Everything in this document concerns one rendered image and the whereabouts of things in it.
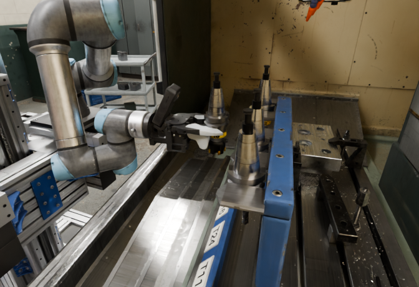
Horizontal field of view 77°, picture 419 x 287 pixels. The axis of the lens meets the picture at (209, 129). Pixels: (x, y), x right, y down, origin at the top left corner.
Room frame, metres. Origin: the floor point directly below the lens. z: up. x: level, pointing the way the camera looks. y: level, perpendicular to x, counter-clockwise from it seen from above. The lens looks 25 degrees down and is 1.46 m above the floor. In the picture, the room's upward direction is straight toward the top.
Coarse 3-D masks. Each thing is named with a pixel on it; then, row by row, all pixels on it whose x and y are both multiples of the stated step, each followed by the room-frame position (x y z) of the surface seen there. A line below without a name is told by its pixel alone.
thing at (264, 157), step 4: (260, 152) 0.43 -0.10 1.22; (264, 152) 0.43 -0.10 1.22; (232, 156) 0.42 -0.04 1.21; (260, 156) 0.41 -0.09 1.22; (264, 156) 0.41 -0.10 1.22; (268, 156) 0.41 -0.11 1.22; (232, 160) 0.41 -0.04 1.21; (260, 160) 0.40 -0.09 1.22; (264, 160) 0.40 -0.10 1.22; (268, 160) 0.40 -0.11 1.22; (264, 164) 0.39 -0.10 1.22; (268, 164) 0.39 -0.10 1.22
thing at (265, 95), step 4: (260, 80) 0.68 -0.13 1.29; (264, 80) 0.67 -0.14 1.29; (268, 80) 0.67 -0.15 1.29; (260, 84) 0.67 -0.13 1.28; (264, 84) 0.66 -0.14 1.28; (268, 84) 0.66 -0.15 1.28; (260, 88) 0.67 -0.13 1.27; (264, 88) 0.66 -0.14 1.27; (268, 88) 0.66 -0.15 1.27; (264, 92) 0.66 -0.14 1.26; (268, 92) 0.66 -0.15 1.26; (260, 96) 0.66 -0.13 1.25; (264, 96) 0.66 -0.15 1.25; (268, 96) 0.66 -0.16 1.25; (264, 100) 0.66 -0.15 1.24; (268, 100) 0.66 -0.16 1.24; (264, 104) 0.66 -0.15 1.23; (268, 104) 0.66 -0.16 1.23
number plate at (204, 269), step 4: (212, 256) 0.41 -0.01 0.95; (208, 260) 0.41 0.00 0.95; (212, 260) 0.40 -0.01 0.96; (200, 264) 0.42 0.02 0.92; (204, 264) 0.41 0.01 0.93; (208, 264) 0.40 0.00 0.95; (200, 268) 0.40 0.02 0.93; (204, 268) 0.39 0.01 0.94; (208, 268) 0.38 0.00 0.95; (200, 272) 0.39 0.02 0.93; (204, 272) 0.38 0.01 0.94; (208, 272) 0.37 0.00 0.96; (196, 276) 0.39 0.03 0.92; (200, 276) 0.38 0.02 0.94; (204, 276) 0.37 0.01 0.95; (196, 280) 0.37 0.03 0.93; (200, 280) 0.36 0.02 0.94; (204, 280) 0.36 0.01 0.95; (196, 284) 0.36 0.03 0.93; (200, 284) 0.35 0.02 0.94; (204, 284) 0.35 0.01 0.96
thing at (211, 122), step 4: (228, 112) 0.61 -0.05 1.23; (204, 116) 0.59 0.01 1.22; (208, 116) 0.58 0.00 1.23; (224, 116) 0.58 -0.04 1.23; (228, 116) 0.60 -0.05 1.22; (208, 120) 0.57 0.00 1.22; (212, 120) 0.57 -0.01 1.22; (216, 120) 0.57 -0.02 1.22; (220, 120) 0.57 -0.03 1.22; (224, 120) 0.57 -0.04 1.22; (228, 120) 0.60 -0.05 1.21; (208, 124) 0.58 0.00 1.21; (212, 124) 0.57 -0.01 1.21; (216, 124) 0.57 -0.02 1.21; (220, 124) 0.57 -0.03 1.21; (224, 124) 0.58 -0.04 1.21; (212, 128) 0.57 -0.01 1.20; (216, 128) 0.57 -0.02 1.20; (220, 128) 0.57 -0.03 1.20
